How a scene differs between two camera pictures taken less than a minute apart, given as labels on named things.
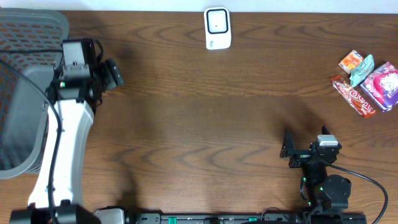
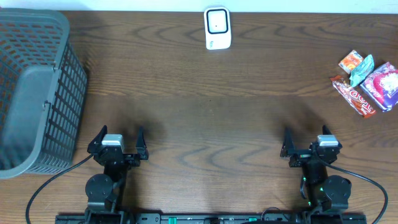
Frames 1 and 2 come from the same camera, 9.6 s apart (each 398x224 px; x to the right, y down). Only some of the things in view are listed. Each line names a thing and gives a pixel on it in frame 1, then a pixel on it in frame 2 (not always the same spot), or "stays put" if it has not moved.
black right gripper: (301, 157) stays put
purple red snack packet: (381, 86) stays put
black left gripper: (94, 76) → (125, 157)
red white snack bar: (352, 96) stays put
